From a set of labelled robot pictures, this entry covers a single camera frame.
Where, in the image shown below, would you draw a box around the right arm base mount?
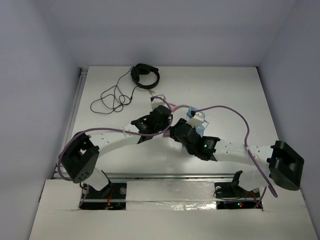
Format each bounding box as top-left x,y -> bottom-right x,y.
213,170 -> 265,210

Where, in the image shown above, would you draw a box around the silver foil tape strip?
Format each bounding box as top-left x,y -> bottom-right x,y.
125,180 -> 217,211

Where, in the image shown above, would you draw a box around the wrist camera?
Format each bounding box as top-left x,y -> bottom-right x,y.
186,111 -> 208,128
150,94 -> 167,110

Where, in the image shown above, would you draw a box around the pink blue cat-ear headphones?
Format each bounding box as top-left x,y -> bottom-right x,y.
162,103 -> 209,138

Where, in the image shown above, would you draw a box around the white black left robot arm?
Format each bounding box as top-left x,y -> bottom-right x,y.
58,105 -> 172,199

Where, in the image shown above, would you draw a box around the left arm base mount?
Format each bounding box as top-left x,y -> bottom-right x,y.
78,182 -> 127,211

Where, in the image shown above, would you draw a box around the light blue headphone cable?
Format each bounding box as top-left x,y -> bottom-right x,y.
186,106 -> 210,137

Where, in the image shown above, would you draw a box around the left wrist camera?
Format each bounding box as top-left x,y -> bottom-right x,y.
150,94 -> 167,110

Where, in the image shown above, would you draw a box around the black headphones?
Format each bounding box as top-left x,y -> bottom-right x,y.
130,63 -> 160,90

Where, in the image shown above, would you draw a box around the black headphone cable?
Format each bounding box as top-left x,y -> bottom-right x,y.
89,66 -> 156,116

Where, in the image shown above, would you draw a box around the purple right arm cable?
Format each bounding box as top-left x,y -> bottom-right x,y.
197,105 -> 279,208

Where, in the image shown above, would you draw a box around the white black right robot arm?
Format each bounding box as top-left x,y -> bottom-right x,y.
169,119 -> 305,191

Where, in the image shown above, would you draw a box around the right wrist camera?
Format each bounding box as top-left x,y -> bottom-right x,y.
186,111 -> 208,128

